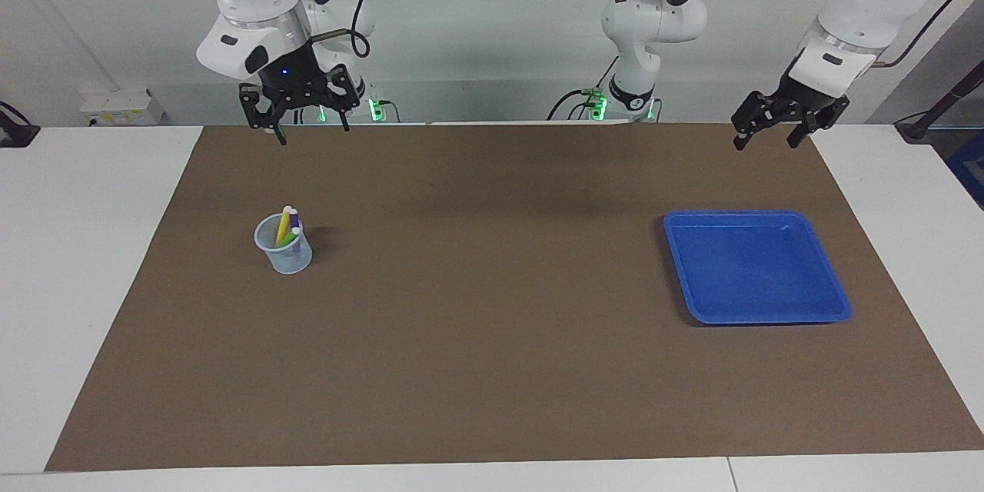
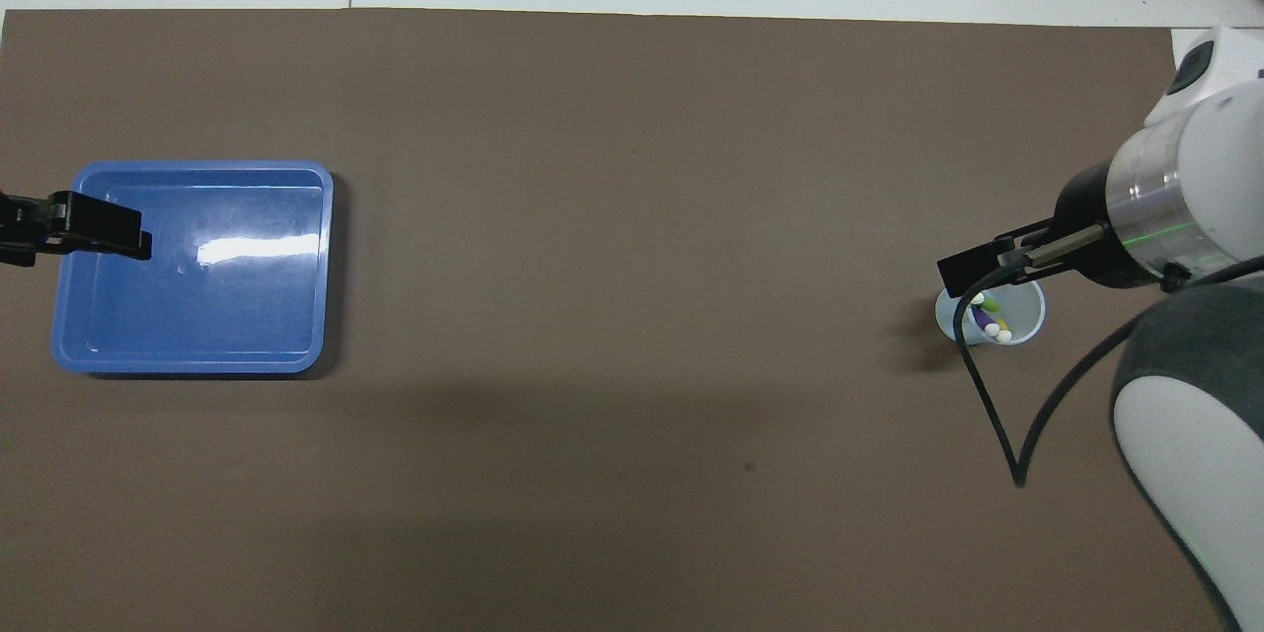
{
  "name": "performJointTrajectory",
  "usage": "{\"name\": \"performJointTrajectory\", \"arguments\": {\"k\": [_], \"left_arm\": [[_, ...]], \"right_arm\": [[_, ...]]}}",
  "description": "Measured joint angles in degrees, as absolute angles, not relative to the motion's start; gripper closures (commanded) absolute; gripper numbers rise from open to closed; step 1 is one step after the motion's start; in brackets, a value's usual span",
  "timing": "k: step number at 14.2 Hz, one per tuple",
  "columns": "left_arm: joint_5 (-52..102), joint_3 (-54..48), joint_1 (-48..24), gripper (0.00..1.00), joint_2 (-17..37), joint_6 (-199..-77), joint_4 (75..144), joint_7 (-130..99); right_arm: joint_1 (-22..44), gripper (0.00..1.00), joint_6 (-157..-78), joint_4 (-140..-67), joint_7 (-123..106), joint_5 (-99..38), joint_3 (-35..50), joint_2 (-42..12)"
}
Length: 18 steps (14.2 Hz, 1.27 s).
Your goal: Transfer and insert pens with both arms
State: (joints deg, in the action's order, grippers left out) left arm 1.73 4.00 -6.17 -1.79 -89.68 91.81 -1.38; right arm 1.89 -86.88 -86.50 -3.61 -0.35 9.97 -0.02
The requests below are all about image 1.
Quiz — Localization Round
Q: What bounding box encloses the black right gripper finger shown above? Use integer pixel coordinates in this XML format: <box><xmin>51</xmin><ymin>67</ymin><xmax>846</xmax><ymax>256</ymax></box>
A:
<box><xmin>327</xmin><ymin>63</ymin><xmax>362</xmax><ymax>133</ymax></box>
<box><xmin>239</xmin><ymin>83</ymin><xmax>289</xmax><ymax>147</ymax></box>

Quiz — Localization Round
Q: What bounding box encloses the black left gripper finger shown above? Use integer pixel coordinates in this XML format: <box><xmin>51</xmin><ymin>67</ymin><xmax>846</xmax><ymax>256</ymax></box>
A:
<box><xmin>787</xmin><ymin>109</ymin><xmax>846</xmax><ymax>150</ymax></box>
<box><xmin>731</xmin><ymin>91</ymin><xmax>781</xmax><ymax>151</ymax></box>

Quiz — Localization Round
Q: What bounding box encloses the black pole stand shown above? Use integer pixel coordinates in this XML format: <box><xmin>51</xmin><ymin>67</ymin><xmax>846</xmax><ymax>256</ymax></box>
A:
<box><xmin>896</xmin><ymin>61</ymin><xmax>984</xmax><ymax>143</ymax></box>

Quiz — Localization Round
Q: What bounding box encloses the white power strip box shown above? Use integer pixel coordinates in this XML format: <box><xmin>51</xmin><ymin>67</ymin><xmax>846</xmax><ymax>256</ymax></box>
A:
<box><xmin>79</xmin><ymin>88</ymin><xmax>166</xmax><ymax>126</ymax></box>

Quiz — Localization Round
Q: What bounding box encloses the translucent plastic cup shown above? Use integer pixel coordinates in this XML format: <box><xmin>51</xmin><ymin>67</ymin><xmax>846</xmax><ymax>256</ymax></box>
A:
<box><xmin>254</xmin><ymin>212</ymin><xmax>314</xmax><ymax>275</ymax></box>

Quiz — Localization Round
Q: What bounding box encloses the blue plastic tray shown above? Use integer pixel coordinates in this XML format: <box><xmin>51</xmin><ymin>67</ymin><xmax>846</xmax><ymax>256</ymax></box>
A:
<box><xmin>663</xmin><ymin>209</ymin><xmax>853</xmax><ymax>325</ymax></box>

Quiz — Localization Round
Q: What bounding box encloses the blue box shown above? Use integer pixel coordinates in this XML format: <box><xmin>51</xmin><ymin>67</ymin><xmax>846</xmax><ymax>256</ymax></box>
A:
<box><xmin>947</xmin><ymin>131</ymin><xmax>984</xmax><ymax>210</ymax></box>

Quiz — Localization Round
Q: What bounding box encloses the brown table mat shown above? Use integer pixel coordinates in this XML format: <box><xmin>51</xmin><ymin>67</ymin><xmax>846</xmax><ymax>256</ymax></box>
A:
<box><xmin>45</xmin><ymin>121</ymin><xmax>984</xmax><ymax>472</ymax></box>

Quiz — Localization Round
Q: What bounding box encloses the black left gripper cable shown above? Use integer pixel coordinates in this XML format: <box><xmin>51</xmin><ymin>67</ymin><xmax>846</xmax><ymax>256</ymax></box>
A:
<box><xmin>688</xmin><ymin>0</ymin><xmax>984</xmax><ymax>68</ymax></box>

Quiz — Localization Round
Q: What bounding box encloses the black left arm base cable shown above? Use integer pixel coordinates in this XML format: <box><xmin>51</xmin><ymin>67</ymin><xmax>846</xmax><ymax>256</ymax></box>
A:
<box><xmin>547</xmin><ymin>54</ymin><xmax>620</xmax><ymax>121</ymax></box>

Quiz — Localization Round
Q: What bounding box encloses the black clamp mount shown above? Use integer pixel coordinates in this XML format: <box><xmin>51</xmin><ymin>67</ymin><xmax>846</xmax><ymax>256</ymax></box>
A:
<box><xmin>0</xmin><ymin>101</ymin><xmax>41</xmax><ymax>148</ymax></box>

